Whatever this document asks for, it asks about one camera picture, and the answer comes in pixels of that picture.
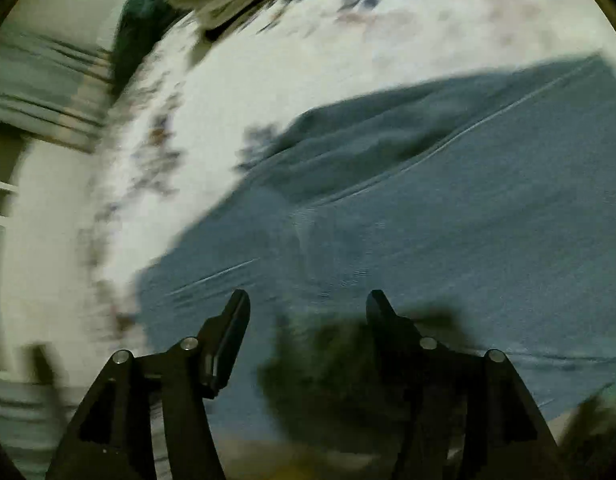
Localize white floral bed sheet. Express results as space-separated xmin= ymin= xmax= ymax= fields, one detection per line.
xmin=73 ymin=0 xmax=616 ymax=480

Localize dark teal cloth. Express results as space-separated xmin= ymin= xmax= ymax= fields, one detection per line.
xmin=109 ymin=0 xmax=181 ymax=96

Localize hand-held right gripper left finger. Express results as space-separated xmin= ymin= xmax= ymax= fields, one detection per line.
xmin=45 ymin=288 xmax=252 ymax=480

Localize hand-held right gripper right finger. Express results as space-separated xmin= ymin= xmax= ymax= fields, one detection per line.
xmin=365 ymin=289 xmax=564 ymax=480

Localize grey-blue pants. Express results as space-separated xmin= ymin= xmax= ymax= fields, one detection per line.
xmin=136 ymin=52 xmax=616 ymax=453

